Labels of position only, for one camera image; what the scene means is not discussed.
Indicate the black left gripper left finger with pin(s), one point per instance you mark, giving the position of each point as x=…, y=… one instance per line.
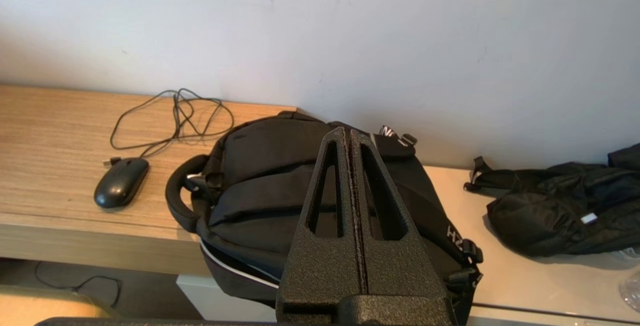
x=310, y=271

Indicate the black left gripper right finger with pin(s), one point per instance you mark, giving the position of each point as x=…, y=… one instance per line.
x=400, y=271

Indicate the black backpack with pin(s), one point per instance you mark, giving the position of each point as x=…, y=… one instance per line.
x=260, y=166

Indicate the black crumpled fabric bag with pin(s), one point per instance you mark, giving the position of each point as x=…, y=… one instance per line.
x=540, y=216

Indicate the black computer mouse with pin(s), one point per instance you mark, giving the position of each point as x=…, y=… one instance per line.
x=120, y=186

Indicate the clear plastic wrapper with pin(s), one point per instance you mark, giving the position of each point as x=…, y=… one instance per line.
x=627, y=253

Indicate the red-capped plastic bottle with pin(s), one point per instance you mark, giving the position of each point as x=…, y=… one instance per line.
x=632, y=291

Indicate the tan chair seat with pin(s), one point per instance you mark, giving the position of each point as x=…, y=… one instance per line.
x=40, y=308

